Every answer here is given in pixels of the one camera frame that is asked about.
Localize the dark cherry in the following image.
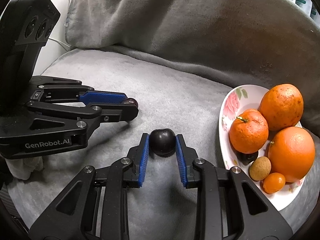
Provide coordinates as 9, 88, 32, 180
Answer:
236, 151, 259, 165
123, 98, 138, 108
149, 128, 176, 157

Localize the brown longan fruit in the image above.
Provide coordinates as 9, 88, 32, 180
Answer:
249, 156, 272, 181

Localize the orange kumquat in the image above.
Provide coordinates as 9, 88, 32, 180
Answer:
263, 172, 286, 194

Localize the small mandarin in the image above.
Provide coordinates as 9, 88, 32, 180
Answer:
229, 108, 269, 154

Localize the speckled large orange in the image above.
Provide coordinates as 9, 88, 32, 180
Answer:
259, 83, 304, 132

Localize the left hand in white glove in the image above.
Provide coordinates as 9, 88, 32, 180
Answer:
5, 157, 43, 180

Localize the smooth large orange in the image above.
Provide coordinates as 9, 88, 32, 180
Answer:
268, 127, 316, 183

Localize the white floral plate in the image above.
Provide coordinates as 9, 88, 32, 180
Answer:
219, 83, 316, 211

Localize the grey fleece blanket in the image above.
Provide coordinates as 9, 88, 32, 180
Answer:
8, 0, 319, 227

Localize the white charger cable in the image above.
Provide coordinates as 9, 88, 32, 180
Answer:
47, 0, 91, 52

